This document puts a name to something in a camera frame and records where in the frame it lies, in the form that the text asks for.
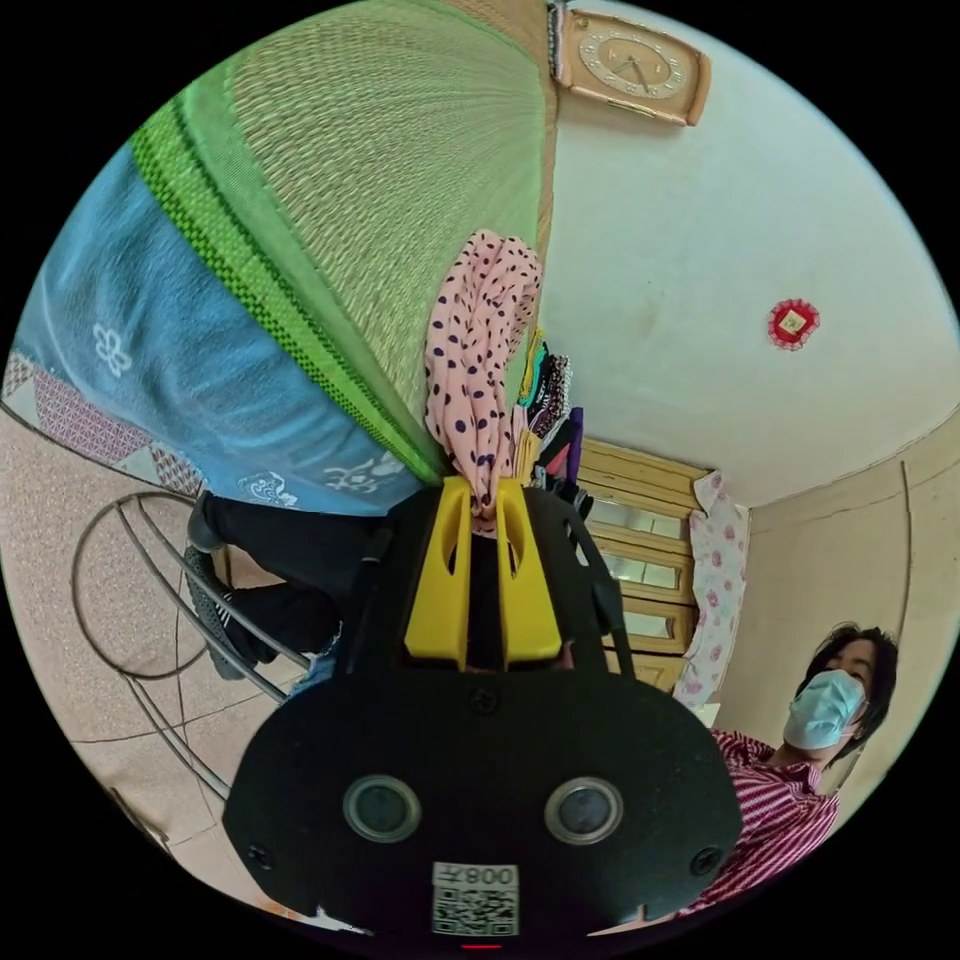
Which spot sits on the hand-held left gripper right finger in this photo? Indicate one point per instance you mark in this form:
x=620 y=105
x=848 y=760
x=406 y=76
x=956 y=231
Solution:
x=529 y=592

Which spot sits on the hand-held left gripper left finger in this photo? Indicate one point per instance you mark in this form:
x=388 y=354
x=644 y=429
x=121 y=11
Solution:
x=436 y=585

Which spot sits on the pink polka dot shirt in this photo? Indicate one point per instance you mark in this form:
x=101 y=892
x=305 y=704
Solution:
x=472 y=360

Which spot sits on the wooden cupboard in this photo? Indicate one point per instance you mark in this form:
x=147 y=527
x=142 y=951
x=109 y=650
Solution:
x=637 y=540

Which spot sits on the pile of clothes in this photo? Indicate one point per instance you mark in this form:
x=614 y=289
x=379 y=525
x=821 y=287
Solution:
x=553 y=409

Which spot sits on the floral curtain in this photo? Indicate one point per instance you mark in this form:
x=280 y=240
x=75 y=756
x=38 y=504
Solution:
x=716 y=577

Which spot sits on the person's body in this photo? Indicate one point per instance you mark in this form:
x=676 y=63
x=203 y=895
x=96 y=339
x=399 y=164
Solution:
x=780 y=814

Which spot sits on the red wall ornament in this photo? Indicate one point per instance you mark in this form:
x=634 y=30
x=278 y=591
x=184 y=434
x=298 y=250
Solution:
x=793 y=323

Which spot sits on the pink wall clock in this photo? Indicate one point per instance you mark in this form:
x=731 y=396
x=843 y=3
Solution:
x=637 y=64

